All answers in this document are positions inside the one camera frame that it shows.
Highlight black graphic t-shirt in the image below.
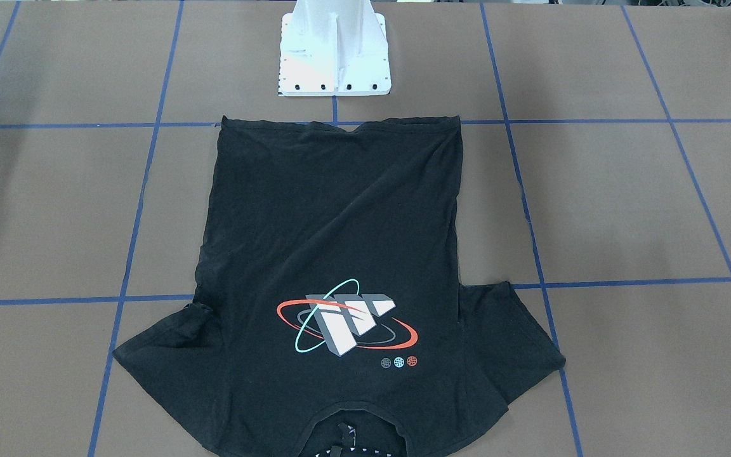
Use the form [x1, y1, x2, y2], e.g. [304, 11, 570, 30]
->
[114, 117, 565, 456]

